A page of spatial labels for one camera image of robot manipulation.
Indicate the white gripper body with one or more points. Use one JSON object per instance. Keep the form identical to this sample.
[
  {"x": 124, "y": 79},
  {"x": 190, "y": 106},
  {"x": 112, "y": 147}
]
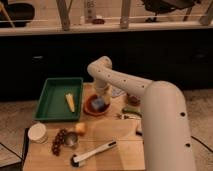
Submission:
[{"x": 102, "y": 90}]

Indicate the blue sponge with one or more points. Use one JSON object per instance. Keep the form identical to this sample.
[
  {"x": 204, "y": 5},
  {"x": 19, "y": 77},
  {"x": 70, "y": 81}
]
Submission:
[{"x": 97, "y": 104}]

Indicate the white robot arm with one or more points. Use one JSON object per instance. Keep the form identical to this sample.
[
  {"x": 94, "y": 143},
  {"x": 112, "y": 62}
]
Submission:
[{"x": 166, "y": 132}]

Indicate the dark red small bowl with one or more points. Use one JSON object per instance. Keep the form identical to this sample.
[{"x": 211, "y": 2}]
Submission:
[{"x": 132, "y": 100}]

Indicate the light blue cloth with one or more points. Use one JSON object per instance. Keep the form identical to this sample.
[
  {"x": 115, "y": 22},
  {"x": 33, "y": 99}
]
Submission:
[{"x": 116, "y": 92}]

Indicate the yellow corn piece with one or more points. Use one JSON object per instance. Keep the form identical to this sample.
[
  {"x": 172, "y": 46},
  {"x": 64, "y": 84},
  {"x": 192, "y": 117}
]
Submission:
[{"x": 70, "y": 101}]

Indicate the green vegetable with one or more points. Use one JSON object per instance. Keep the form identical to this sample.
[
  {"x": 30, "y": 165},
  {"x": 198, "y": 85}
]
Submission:
[{"x": 131, "y": 111}]

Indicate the small metal utensil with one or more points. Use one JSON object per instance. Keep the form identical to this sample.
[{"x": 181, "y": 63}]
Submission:
[{"x": 124, "y": 116}]

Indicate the small orange fruit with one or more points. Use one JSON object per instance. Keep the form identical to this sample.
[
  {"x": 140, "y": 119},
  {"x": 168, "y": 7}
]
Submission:
[{"x": 80, "y": 128}]

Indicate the wooden cutting board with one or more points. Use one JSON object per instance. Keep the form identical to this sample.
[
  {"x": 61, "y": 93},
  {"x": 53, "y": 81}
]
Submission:
[{"x": 127, "y": 155}]

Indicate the green plastic tray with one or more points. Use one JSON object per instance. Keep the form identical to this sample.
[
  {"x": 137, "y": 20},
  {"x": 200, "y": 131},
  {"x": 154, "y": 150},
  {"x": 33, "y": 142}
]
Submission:
[{"x": 53, "y": 106}]

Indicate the small metal cup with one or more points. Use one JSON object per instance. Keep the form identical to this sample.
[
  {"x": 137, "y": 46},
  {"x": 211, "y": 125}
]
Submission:
[{"x": 71, "y": 140}]

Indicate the dark red grapes bunch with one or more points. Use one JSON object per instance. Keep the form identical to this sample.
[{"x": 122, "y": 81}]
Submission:
[{"x": 58, "y": 142}]

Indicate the white round container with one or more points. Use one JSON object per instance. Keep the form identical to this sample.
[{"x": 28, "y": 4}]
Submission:
[{"x": 38, "y": 133}]

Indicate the black office chair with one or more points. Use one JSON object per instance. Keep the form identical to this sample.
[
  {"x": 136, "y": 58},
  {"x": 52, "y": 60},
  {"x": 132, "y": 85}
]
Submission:
[{"x": 167, "y": 6}]

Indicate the black chair at left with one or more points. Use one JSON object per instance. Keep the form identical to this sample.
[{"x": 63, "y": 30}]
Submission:
[{"x": 20, "y": 14}]

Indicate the black white handled brush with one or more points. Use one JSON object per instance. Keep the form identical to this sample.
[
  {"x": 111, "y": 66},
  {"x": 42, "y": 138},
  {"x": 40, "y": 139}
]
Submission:
[{"x": 77, "y": 160}]

